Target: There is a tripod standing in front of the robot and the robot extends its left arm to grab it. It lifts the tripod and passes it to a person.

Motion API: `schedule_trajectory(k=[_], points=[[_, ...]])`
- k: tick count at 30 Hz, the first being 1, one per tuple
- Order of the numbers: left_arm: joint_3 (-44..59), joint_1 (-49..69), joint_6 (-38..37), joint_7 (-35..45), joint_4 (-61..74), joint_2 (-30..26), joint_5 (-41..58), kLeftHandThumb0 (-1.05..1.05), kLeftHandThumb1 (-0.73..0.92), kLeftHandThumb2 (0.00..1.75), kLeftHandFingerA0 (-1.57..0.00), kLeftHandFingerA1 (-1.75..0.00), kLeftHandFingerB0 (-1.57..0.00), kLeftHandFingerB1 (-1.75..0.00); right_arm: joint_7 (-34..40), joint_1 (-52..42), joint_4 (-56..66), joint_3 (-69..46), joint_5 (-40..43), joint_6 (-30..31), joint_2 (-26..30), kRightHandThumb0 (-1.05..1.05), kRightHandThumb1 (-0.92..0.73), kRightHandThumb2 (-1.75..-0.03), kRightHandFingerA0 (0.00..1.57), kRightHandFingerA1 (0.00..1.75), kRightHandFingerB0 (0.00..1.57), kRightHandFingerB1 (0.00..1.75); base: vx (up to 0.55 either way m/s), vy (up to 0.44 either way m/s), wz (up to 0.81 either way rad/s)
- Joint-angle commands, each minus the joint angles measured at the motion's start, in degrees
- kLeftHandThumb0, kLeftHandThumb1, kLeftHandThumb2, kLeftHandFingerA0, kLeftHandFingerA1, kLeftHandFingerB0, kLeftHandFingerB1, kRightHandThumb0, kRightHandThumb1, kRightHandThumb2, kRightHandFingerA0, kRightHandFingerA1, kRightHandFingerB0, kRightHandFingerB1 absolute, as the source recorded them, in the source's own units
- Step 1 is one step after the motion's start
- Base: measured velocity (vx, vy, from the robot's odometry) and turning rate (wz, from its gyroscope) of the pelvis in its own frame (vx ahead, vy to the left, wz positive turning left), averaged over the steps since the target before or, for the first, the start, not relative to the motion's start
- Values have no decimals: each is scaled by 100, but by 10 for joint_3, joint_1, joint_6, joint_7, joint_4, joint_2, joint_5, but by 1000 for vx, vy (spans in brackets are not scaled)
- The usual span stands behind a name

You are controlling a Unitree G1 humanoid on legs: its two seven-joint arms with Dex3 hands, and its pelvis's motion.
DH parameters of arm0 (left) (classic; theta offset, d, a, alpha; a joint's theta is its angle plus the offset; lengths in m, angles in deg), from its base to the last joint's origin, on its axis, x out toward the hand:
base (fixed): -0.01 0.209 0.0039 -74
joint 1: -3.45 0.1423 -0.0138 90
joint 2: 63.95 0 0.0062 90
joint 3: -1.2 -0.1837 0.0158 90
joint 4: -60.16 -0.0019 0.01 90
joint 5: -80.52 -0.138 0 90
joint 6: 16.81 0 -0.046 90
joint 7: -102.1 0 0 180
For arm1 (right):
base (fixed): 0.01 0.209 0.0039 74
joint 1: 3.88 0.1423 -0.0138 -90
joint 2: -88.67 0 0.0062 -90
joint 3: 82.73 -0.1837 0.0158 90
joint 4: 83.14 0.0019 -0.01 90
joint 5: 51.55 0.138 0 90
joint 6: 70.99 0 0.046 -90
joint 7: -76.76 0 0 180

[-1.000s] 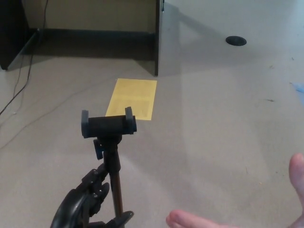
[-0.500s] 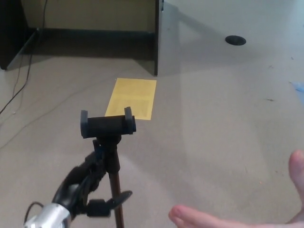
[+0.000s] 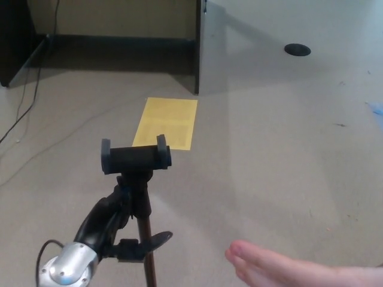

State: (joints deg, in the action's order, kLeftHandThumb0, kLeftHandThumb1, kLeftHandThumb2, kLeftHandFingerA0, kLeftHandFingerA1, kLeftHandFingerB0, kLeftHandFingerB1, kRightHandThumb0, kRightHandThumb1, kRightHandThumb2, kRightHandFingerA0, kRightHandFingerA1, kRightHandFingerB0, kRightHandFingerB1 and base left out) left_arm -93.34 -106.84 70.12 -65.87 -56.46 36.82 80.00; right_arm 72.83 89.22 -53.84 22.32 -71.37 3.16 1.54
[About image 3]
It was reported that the dark wooden desk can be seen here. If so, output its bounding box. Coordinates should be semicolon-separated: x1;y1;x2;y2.
0;0;209;95

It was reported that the thin grey cable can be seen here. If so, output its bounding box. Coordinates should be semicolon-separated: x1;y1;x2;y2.
14;67;31;128

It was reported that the black round floor disc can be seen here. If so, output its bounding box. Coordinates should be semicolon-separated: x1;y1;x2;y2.
284;43;312;56

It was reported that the person bare hand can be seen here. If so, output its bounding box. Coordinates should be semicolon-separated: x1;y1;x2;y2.
224;239;383;287

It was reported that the thin robot wrist cable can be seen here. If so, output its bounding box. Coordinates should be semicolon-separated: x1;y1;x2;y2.
35;239;65;287

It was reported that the blue plastic scrap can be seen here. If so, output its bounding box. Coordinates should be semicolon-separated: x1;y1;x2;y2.
364;101;383;117

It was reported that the light grey floor cable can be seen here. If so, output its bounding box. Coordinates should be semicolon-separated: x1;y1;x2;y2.
0;98;148;186

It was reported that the yellow paper sheet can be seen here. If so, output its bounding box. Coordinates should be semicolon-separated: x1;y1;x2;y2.
132;97;199;151

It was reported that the black tripod with phone holder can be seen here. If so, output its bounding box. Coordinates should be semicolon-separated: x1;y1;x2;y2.
101;134;173;287

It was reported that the black floor cable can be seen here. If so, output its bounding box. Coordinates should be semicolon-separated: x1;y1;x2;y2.
0;0;59;143

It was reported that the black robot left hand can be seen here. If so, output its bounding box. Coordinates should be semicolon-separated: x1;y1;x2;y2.
74;184;174;262

